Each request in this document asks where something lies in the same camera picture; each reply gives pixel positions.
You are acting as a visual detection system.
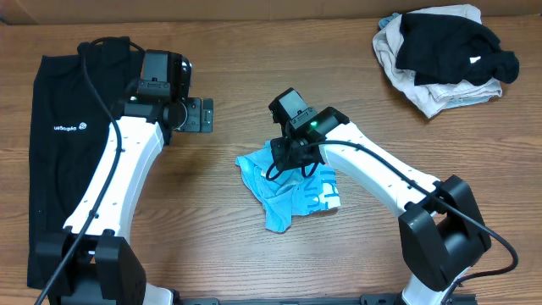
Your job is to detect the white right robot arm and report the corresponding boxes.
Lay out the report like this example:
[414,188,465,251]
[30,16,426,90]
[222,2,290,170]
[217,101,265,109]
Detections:
[266,88,491,304]

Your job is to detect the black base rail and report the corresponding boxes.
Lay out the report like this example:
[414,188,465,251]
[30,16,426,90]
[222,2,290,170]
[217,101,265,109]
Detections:
[174,293,404,305]

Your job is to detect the black crumpled garment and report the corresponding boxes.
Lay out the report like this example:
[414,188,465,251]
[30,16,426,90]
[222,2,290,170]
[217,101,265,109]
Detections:
[395,13,519,86]

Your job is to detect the beige folded garment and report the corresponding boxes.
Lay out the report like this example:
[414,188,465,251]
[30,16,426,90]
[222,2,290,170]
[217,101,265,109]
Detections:
[373,17,503,119]

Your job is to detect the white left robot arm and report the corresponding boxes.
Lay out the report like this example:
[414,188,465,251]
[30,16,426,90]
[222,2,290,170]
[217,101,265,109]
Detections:
[37,50,213,304]

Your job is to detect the black folded garment with logo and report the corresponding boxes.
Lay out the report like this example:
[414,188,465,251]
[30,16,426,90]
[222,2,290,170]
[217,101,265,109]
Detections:
[27,36,143,289]

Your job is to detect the grey-blue garment under pile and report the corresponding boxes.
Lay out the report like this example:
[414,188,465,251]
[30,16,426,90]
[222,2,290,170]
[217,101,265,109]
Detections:
[378,13,401,30]

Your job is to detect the light blue t-shirt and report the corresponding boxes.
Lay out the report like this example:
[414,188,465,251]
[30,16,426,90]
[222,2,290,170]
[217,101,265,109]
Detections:
[235,141,340,233]

